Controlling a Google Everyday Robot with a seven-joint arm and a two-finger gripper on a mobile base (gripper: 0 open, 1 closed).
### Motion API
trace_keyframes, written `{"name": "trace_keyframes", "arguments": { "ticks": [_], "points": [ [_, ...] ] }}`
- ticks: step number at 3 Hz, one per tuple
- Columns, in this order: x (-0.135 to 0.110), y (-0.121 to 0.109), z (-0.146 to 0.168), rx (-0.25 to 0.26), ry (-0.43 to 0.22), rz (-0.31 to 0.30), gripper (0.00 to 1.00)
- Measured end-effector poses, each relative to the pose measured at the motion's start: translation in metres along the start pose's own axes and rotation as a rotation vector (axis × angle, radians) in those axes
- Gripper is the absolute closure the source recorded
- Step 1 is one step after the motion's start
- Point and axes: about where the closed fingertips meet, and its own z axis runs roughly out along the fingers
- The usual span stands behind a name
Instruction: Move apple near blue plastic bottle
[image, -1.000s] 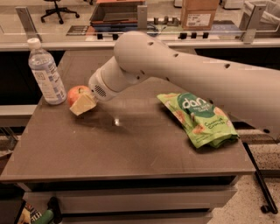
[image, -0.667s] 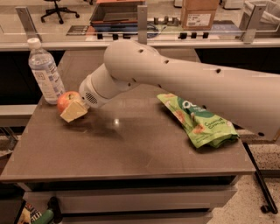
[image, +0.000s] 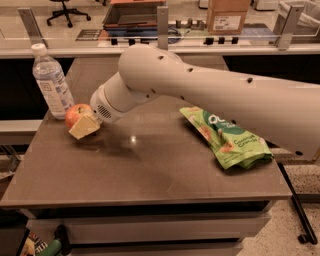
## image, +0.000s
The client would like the clear blue-label plastic bottle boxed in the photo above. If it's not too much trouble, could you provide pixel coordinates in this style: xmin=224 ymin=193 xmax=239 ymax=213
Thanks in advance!
xmin=31 ymin=43 xmax=74 ymax=120

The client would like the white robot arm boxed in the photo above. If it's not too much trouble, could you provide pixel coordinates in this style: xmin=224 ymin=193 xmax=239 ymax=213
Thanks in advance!
xmin=90 ymin=44 xmax=320 ymax=162

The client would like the right metal railing post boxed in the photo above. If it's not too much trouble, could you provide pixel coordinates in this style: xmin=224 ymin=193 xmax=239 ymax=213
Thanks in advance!
xmin=275 ymin=5 xmax=304 ymax=51

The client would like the grey drawer cabinet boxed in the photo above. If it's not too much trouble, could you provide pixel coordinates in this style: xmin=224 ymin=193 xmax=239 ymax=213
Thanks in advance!
xmin=27 ymin=209 xmax=271 ymax=256

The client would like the centre metal railing post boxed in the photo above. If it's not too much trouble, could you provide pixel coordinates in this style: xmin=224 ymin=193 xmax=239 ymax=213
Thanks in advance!
xmin=157 ymin=6 xmax=168 ymax=50

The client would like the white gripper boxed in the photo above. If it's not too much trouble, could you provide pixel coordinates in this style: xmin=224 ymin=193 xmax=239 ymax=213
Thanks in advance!
xmin=68 ymin=73 xmax=134 ymax=139

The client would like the metal railing post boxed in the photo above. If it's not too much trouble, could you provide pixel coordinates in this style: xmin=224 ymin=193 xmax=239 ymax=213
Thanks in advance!
xmin=18 ymin=7 xmax=47 ymax=46
xmin=275 ymin=5 xmax=304 ymax=51
xmin=157 ymin=6 xmax=168 ymax=50

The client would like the cardboard box with label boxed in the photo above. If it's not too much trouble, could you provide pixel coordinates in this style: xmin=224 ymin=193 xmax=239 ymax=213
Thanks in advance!
xmin=206 ymin=0 xmax=251 ymax=35

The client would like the black floor bar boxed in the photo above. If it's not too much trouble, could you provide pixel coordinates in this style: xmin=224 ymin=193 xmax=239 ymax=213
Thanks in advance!
xmin=278 ymin=163 xmax=319 ymax=245

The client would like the black office chair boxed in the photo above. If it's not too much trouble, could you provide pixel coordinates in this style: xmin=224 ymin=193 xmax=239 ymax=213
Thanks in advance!
xmin=47 ymin=0 xmax=91 ymax=28

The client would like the green snack chip bag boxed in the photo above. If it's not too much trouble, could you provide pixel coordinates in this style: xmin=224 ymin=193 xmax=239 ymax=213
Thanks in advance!
xmin=180 ymin=107 xmax=273 ymax=170

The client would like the red apple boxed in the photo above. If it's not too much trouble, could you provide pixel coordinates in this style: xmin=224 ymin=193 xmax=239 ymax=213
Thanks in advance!
xmin=65 ymin=104 xmax=92 ymax=128

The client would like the left metal railing post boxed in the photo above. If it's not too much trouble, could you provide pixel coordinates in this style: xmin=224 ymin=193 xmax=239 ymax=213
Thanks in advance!
xmin=18 ymin=7 xmax=47 ymax=46

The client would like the grey open bin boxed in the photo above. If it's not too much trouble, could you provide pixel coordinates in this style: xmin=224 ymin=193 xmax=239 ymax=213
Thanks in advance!
xmin=103 ymin=0 xmax=166 ymax=28

